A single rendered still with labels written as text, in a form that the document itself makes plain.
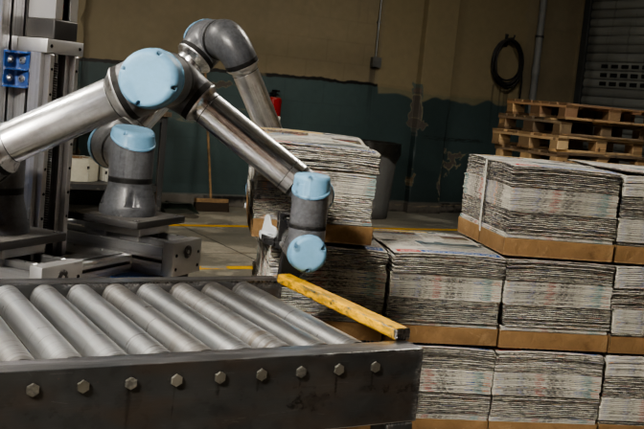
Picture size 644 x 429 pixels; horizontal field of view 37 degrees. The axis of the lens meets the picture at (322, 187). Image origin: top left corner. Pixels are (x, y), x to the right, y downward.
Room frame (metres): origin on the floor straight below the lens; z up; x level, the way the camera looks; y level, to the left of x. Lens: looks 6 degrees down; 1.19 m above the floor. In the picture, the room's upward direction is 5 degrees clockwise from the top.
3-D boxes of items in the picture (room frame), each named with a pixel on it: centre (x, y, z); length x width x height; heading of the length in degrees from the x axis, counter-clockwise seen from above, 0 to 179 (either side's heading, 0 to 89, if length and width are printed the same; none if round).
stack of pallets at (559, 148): (9.09, -2.33, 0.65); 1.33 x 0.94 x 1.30; 124
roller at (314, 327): (1.70, 0.03, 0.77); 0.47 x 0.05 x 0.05; 30
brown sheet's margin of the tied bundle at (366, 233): (2.33, 0.02, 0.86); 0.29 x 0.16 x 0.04; 97
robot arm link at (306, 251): (1.92, 0.02, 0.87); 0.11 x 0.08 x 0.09; 10
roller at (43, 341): (1.47, 0.42, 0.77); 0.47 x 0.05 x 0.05; 30
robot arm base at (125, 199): (2.56, 0.51, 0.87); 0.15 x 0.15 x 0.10
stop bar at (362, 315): (1.73, -0.05, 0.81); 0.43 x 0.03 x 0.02; 30
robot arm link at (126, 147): (2.56, 0.51, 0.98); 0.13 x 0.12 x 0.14; 34
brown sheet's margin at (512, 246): (2.54, -0.56, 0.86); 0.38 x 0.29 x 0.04; 10
